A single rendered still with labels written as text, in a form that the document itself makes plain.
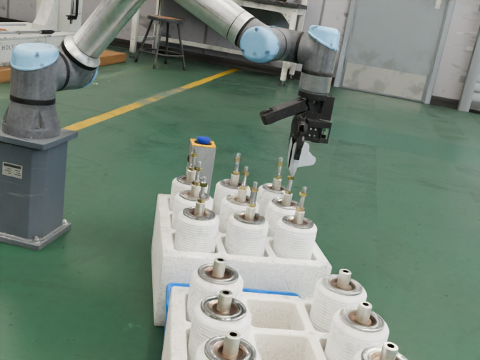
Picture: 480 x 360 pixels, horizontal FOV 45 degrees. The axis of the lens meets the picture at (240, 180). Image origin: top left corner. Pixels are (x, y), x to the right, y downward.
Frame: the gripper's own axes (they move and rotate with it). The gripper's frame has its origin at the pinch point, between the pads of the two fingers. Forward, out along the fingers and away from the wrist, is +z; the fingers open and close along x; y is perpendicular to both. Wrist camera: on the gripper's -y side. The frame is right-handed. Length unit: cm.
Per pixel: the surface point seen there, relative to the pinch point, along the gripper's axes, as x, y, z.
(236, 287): -45.0, -17.4, 9.8
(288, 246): -15.8, -1.2, 13.9
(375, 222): 61, 53, 34
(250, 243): -17.0, -10.4, 13.4
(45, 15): 338, -123, -3
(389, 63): 442, 200, 2
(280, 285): -19.7, -2.3, 22.0
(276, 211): -3.5, -2.5, 10.0
